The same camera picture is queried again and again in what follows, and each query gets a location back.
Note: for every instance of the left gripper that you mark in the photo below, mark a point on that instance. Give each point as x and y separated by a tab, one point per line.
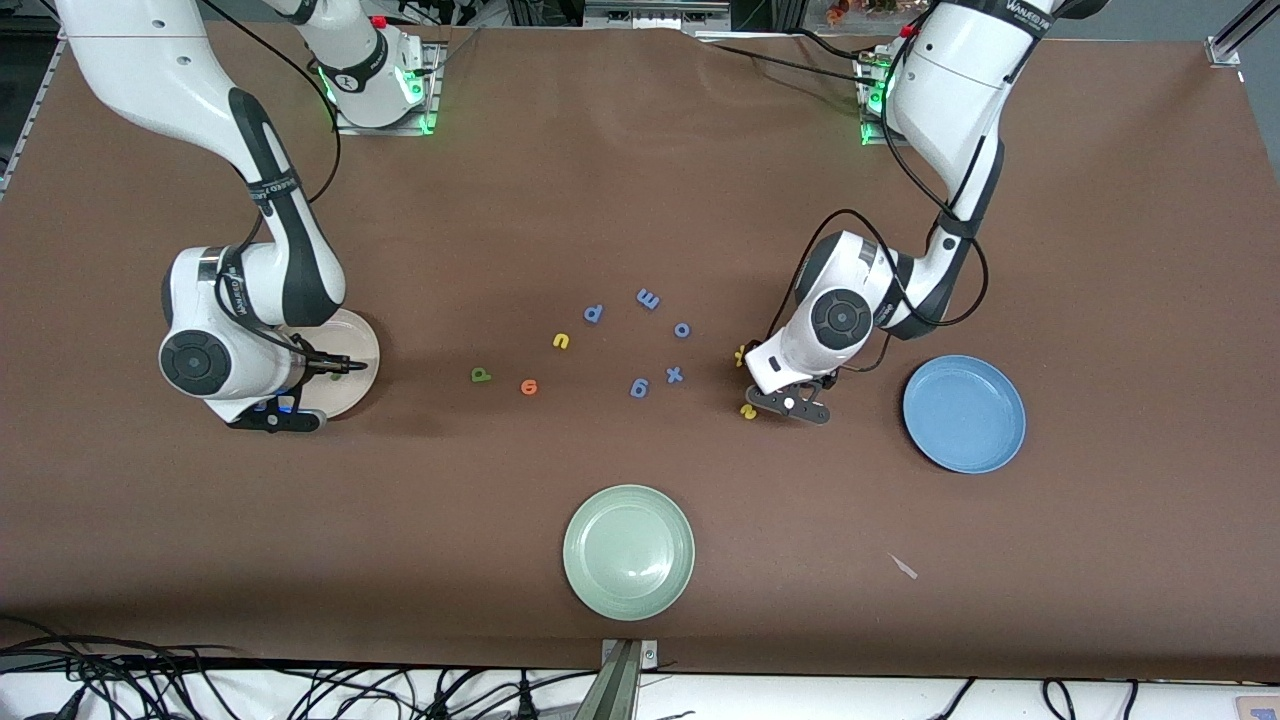
752	345

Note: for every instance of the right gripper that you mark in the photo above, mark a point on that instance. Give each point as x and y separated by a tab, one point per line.
307	375

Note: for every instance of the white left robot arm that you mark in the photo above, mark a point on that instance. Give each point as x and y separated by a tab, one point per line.
950	90

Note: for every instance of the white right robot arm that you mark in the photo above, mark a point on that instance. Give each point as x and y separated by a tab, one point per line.
150	60

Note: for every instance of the beige brown plate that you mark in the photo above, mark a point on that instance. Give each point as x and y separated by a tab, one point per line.
360	340

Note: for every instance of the blue letter g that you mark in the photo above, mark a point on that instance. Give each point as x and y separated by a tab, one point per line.
639	387

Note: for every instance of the blue letter m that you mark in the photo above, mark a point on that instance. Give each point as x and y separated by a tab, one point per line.
648	298

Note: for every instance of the blue plate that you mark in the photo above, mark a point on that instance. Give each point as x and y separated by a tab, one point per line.
964	414

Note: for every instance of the blue letter p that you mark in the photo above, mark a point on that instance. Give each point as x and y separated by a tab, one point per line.
593	314

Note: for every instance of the small grey paper scrap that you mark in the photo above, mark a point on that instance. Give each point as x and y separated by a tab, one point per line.
905	567

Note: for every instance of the brown table cover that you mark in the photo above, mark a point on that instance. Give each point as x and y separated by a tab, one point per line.
640	200

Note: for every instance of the pale green plate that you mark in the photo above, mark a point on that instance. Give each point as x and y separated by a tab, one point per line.
628	552

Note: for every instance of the aluminium profile bar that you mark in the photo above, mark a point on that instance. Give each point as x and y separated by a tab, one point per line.
612	695

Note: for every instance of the orange artificial flowers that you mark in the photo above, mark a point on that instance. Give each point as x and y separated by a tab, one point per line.
860	10

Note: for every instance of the grey metal box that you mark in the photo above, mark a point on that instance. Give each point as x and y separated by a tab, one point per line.
655	14

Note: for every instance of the tan box corner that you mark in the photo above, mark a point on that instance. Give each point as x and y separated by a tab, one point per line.
1260	708

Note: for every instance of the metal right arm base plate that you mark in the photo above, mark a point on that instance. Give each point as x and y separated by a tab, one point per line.
345	126

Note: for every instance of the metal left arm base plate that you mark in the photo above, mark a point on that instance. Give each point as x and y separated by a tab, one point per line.
872	140

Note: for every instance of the small metal table bracket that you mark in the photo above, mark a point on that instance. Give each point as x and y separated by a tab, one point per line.
648	655

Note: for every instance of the aluminium frame profile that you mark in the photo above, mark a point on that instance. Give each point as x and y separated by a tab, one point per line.
30	110
1222	48

